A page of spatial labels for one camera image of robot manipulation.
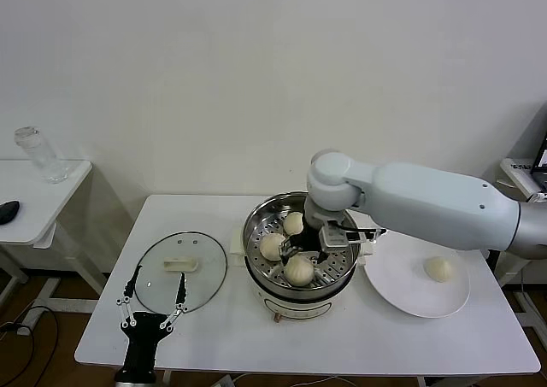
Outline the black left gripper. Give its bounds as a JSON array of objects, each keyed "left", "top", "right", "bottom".
[{"left": 114, "top": 265, "right": 189, "bottom": 374}]

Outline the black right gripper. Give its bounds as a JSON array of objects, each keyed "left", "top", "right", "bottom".
[{"left": 278, "top": 222, "right": 332, "bottom": 267}]

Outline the white steamed baozi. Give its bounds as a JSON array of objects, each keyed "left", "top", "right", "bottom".
[
  {"left": 422, "top": 255, "right": 454, "bottom": 284},
  {"left": 283, "top": 212, "right": 305, "bottom": 237},
  {"left": 259, "top": 232, "right": 287, "bottom": 262},
  {"left": 284, "top": 254, "right": 315, "bottom": 288}
]

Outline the glass lid with cream handle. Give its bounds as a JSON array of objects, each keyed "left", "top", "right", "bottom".
[{"left": 132, "top": 232, "right": 228, "bottom": 318}]

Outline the perforated stainless steel steamer basket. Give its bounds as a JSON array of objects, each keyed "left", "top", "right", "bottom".
[{"left": 241, "top": 192, "right": 360, "bottom": 299}]

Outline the white electric cooker pot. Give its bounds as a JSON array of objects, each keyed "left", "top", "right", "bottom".
[{"left": 228, "top": 226, "right": 373, "bottom": 323}]

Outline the white round plate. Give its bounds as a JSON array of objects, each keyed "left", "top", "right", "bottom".
[{"left": 363, "top": 227, "right": 471, "bottom": 319}]

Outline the black computer mouse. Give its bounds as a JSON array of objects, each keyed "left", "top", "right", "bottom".
[{"left": 0, "top": 201, "right": 21, "bottom": 226}]

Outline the clear plastic water bottle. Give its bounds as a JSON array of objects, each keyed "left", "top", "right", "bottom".
[{"left": 13, "top": 126, "right": 70, "bottom": 186}]

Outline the white side table with laptop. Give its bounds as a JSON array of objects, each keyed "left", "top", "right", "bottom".
[{"left": 497, "top": 157, "right": 547, "bottom": 345}]

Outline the dark laptop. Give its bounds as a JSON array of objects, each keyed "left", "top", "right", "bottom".
[{"left": 529, "top": 132, "right": 547, "bottom": 190}]

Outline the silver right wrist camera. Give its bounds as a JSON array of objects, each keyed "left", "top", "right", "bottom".
[{"left": 319, "top": 226, "right": 388, "bottom": 251}]

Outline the black floor cable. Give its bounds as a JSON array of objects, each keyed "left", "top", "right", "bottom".
[{"left": 0, "top": 305, "right": 59, "bottom": 387}]

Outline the black cable with adapter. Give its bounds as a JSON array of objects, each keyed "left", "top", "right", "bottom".
[{"left": 485, "top": 249, "right": 502, "bottom": 277}]

